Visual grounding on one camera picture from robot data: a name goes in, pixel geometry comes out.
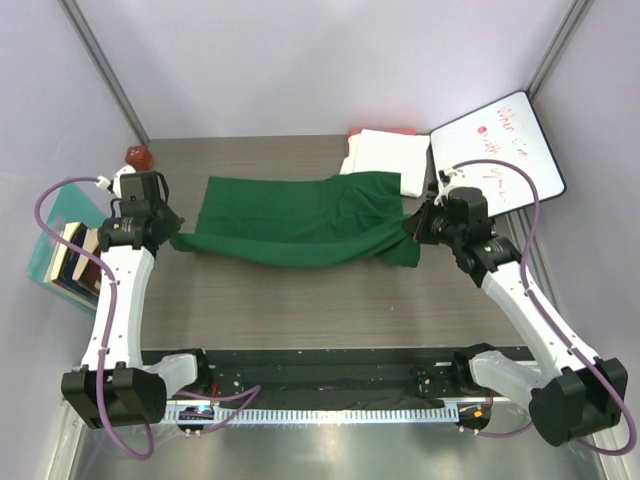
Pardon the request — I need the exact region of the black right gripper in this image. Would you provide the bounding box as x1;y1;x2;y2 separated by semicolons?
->
405;193;464;249

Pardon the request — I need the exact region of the white dry-erase board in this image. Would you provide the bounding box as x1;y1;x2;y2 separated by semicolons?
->
430;91;566;217

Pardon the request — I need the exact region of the green t shirt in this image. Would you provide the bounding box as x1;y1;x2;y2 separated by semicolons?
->
170;172;421;268

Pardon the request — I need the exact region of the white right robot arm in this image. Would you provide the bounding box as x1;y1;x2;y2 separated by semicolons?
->
404;187;637;446

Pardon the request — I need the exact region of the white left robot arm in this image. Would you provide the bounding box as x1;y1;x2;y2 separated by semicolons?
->
61;171;213;429

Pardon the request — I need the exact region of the stack of books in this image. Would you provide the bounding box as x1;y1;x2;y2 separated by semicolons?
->
44;222;101;309

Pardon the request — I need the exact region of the red cube block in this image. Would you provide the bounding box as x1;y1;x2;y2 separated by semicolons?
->
125;145;154;171

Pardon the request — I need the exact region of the teal plastic folder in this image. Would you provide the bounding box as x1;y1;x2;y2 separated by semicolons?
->
27;184;106;314

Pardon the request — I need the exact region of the folded white t shirt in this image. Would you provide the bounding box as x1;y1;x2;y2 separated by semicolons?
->
339;129;430;198

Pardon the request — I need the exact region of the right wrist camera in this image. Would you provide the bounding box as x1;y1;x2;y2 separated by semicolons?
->
434;167;466;206

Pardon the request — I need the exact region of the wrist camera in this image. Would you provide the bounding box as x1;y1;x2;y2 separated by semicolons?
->
434;167;466;206
95;165;136;199

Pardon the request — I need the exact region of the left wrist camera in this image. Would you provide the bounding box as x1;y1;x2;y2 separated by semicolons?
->
95;165;136;199

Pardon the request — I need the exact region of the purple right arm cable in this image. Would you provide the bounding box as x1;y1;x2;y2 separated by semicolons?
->
449;158;632;457

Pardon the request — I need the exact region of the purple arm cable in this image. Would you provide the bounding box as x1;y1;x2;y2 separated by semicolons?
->
449;158;632;457
33;175;262;460

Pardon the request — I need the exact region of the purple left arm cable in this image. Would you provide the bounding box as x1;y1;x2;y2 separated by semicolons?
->
33;175;262;460

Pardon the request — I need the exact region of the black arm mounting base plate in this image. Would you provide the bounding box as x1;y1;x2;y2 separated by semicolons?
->
174;347;498;410

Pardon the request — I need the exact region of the white slotted cable duct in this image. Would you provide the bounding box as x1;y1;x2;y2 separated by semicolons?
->
160;402;459;427

